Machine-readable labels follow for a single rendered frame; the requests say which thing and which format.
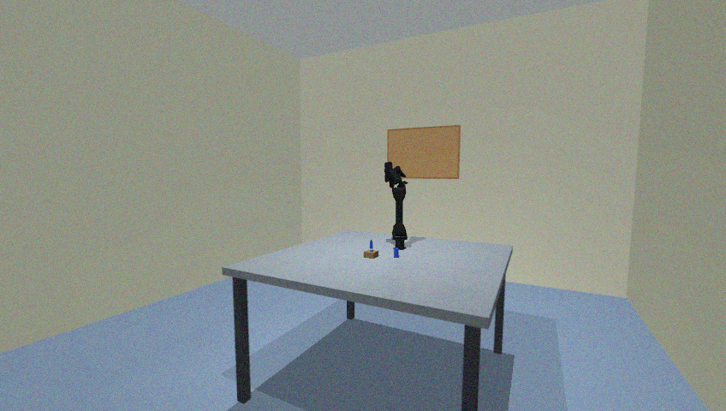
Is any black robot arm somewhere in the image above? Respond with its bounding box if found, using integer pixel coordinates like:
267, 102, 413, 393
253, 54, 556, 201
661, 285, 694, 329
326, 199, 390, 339
384, 162, 408, 250

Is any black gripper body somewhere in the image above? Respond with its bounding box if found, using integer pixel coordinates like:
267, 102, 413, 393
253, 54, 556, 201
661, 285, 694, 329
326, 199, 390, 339
394, 166, 402, 188

